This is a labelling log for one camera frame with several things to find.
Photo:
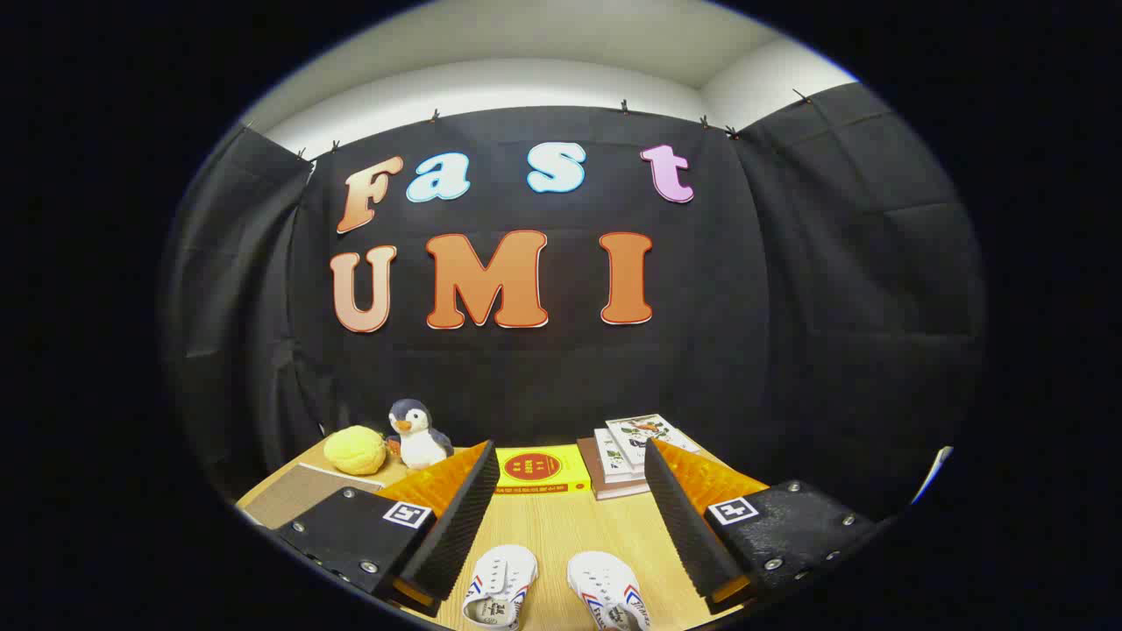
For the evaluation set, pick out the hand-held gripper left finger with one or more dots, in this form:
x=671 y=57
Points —
x=451 y=535

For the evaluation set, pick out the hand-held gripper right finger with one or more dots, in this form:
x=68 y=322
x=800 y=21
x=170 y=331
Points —
x=688 y=535

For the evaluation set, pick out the white striped canvas shoe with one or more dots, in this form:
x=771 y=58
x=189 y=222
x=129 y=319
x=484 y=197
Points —
x=605 y=578
x=504 y=574

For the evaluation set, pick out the beige fabric storage box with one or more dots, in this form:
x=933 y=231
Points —
x=294 y=495

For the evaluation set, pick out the penguin plush toy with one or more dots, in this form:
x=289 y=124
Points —
x=422 y=447

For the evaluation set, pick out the white paperback book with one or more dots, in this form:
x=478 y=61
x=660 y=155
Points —
x=611 y=456

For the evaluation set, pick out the white illustrated cover book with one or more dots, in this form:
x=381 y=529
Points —
x=644 y=431

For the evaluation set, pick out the yellow book red circle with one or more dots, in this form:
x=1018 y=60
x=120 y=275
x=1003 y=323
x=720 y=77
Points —
x=543 y=469

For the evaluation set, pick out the yellow plush ball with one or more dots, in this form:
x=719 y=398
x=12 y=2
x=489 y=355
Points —
x=355 y=450

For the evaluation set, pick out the black backdrop cloth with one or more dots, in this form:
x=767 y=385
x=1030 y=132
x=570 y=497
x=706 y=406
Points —
x=543 y=377

